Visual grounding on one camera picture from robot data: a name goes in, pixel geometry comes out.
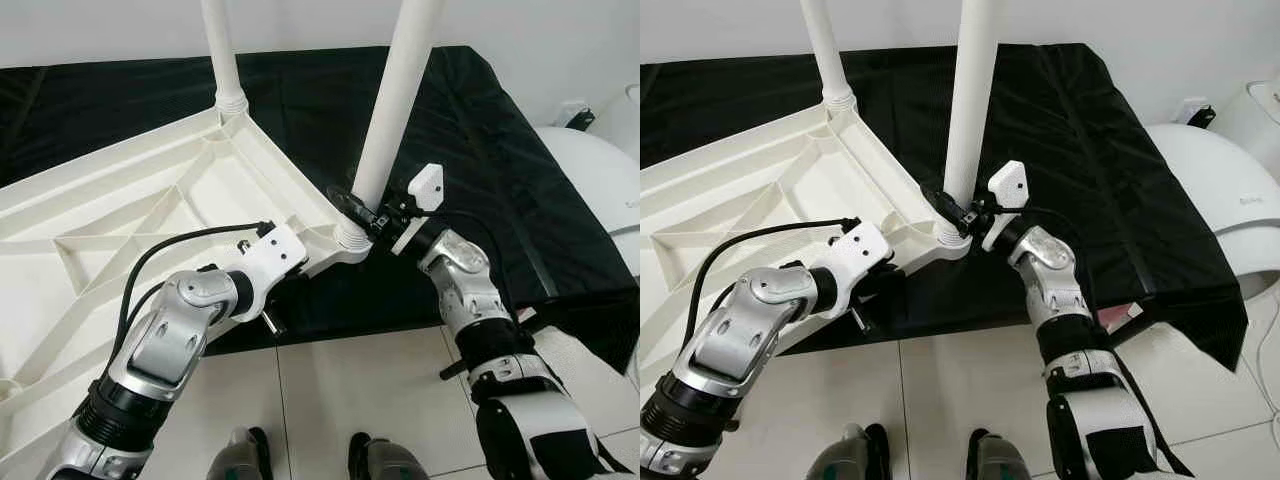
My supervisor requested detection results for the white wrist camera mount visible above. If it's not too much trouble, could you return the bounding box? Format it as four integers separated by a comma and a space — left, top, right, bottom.
982, 160, 1029, 253
825, 220, 894, 319
392, 163, 445, 256
235, 222, 309, 321

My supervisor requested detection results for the white round appliance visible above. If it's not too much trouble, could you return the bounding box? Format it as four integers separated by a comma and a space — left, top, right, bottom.
1145, 122, 1280, 301
535, 125, 641, 276

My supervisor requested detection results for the white plastic table leg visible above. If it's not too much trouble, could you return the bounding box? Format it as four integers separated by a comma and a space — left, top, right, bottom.
800, 0, 859, 111
335, 0, 444, 249
200, 0, 251, 116
935, 0, 1001, 246

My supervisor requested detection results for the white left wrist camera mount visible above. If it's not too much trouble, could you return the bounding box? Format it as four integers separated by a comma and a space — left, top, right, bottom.
235, 222, 309, 321
825, 220, 894, 319

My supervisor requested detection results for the grey robot right leg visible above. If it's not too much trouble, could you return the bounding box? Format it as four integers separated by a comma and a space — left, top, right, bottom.
968, 428, 1031, 480
348, 432, 431, 480

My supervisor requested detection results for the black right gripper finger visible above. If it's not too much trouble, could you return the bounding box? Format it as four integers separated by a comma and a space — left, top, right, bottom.
920, 183, 969, 226
326, 185, 376, 231

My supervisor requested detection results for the white rounded plastic container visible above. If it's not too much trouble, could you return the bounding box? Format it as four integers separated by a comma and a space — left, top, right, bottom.
605, 85, 641, 156
1215, 80, 1280, 156

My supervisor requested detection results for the black tablecloth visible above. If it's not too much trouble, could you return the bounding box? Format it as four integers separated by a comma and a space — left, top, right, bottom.
0, 45, 641, 373
640, 42, 1249, 371

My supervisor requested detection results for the white floor cable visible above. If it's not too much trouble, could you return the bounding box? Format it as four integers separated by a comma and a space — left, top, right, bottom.
1255, 300, 1280, 411

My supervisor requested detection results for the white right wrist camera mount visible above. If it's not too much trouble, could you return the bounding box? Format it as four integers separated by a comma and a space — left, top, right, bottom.
982, 160, 1029, 253
392, 163, 445, 256

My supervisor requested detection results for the white plastic table top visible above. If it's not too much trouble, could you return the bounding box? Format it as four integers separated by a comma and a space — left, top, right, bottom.
640, 102, 973, 401
0, 105, 373, 461

